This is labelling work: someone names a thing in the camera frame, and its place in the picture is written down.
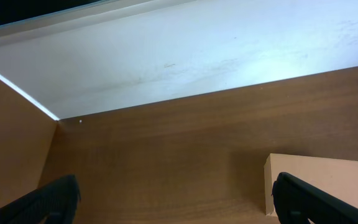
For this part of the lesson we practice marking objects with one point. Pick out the brown wooden side panel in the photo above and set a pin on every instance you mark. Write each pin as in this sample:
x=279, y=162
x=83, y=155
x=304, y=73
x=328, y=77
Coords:
x=25, y=137

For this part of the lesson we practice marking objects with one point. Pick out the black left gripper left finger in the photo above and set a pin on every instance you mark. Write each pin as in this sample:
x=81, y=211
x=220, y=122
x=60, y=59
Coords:
x=55, y=202

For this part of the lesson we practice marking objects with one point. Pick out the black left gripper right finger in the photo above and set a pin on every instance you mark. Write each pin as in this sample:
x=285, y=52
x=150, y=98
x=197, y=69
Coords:
x=298, y=202

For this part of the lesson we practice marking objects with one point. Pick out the brown cardboard box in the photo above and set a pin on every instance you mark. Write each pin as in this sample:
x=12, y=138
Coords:
x=336, y=177

